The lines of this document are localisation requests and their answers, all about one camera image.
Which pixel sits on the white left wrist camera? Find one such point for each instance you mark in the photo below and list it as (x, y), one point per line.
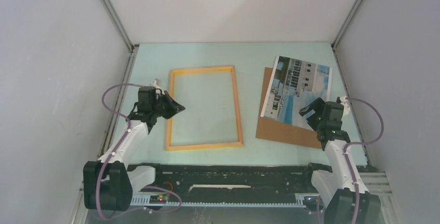
(156, 83)

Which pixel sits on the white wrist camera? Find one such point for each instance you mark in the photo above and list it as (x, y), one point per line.
(156, 83)
(343, 100)

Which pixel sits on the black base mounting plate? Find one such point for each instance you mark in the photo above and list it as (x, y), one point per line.
(235, 184)

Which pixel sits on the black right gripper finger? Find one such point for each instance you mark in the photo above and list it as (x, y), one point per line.
(313, 122)
(317, 106)

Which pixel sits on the left aluminium corner post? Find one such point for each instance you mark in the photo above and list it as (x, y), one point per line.
(114, 17)

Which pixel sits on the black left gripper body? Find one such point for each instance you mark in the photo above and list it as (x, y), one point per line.
(162, 103)

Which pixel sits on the orange wooden picture frame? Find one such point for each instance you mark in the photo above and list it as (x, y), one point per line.
(212, 117)

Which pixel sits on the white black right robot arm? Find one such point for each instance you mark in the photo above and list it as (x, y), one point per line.
(343, 197)

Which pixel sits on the printed building photo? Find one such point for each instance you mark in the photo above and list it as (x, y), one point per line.
(293, 85)

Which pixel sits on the brown cardboard backing board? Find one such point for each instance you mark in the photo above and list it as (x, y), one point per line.
(275, 131)

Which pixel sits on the grey slotted cable duct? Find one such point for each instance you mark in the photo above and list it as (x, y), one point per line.
(144, 200)

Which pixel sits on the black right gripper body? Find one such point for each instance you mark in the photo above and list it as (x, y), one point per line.
(322, 122)

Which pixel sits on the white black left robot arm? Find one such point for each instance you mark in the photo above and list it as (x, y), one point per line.
(108, 184)

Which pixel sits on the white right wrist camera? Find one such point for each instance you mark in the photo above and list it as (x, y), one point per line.
(343, 100)

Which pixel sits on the right aluminium corner post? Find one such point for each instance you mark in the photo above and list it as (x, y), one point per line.
(346, 24)

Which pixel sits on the aluminium corner post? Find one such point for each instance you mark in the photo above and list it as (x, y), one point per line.
(114, 17)
(346, 24)

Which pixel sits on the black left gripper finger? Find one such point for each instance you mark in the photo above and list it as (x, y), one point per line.
(169, 113)
(172, 106)

